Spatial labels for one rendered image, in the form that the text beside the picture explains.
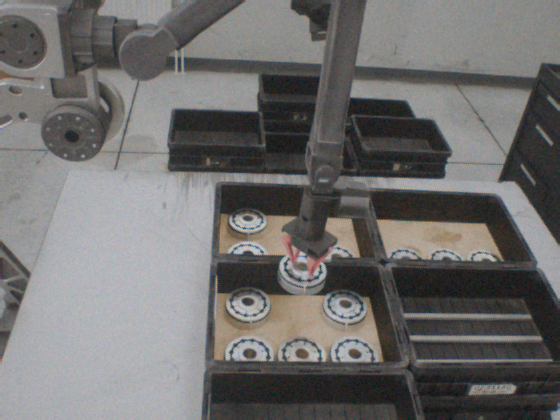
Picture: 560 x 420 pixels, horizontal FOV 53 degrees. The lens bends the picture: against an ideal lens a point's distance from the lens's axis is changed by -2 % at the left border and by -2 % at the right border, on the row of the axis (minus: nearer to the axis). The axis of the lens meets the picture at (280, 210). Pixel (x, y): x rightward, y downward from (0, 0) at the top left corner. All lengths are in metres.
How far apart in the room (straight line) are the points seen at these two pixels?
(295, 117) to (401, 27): 1.86
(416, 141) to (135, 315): 1.71
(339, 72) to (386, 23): 3.39
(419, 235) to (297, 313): 0.47
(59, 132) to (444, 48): 3.62
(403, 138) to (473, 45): 2.01
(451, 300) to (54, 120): 1.02
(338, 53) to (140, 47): 0.33
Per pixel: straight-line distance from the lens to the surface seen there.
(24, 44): 1.03
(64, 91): 1.36
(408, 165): 2.53
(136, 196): 1.89
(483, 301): 1.52
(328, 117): 1.04
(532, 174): 2.88
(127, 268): 1.64
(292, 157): 2.70
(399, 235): 1.62
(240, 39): 4.29
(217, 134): 2.62
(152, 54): 0.97
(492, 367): 1.24
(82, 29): 1.00
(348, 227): 1.61
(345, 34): 1.01
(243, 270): 1.33
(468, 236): 1.70
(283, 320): 1.33
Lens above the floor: 1.83
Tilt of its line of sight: 38 degrees down
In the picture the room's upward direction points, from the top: 6 degrees clockwise
